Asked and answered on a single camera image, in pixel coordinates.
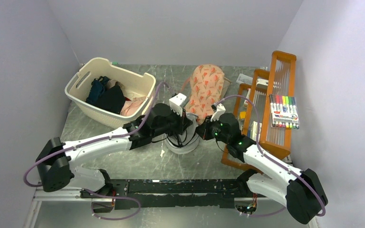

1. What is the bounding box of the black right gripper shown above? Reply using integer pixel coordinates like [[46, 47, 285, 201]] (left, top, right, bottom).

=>
[[194, 115, 230, 144]]

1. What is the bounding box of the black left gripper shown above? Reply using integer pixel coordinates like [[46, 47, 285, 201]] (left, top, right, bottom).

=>
[[153, 106, 193, 138]]

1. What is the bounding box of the white mesh laundry bag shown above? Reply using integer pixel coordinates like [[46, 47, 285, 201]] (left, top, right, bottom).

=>
[[165, 113, 200, 154]]

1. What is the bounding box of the black bra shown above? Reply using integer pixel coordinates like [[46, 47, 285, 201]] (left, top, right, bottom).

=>
[[166, 126, 198, 149]]

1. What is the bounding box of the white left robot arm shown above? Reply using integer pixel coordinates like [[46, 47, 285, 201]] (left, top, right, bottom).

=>
[[36, 103, 197, 198]]

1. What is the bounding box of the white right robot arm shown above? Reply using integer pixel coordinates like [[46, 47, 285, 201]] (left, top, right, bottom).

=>
[[195, 113, 328, 224]]

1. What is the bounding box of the pink floral mesh bag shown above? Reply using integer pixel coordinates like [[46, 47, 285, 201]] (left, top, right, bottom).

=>
[[180, 64, 230, 125]]

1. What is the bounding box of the cream plastic laundry basket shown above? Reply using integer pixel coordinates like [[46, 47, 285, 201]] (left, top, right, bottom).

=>
[[65, 57, 156, 128]]

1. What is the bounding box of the orange wooden rack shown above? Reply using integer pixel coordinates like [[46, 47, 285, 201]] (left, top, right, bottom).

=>
[[238, 50, 297, 161]]

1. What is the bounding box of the pink garment in basket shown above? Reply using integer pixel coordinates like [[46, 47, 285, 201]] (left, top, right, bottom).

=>
[[120, 96, 146, 116]]

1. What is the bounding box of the white paper tag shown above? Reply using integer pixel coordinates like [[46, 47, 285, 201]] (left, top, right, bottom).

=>
[[236, 74, 253, 85]]

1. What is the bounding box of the black garment in basket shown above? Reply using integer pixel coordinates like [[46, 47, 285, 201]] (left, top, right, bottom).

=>
[[94, 84, 126, 114]]

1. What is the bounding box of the pack of coloured markers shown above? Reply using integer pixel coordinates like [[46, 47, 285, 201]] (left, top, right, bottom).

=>
[[269, 94, 300, 130]]

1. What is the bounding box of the teal garment in basket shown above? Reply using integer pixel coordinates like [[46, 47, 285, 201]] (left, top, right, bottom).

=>
[[86, 76, 110, 105]]

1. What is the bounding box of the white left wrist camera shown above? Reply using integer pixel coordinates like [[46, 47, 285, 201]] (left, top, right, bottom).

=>
[[169, 93, 187, 117]]

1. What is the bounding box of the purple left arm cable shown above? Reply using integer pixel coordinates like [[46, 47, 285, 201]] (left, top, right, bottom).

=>
[[23, 81, 171, 188]]

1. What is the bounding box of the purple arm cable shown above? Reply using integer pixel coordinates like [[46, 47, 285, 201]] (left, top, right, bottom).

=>
[[214, 95, 327, 218], [23, 81, 171, 188]]

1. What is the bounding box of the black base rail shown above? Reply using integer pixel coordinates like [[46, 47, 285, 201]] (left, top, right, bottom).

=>
[[80, 179, 253, 209]]

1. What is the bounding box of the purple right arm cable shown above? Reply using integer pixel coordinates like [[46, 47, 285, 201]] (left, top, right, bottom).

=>
[[214, 95, 327, 218]]

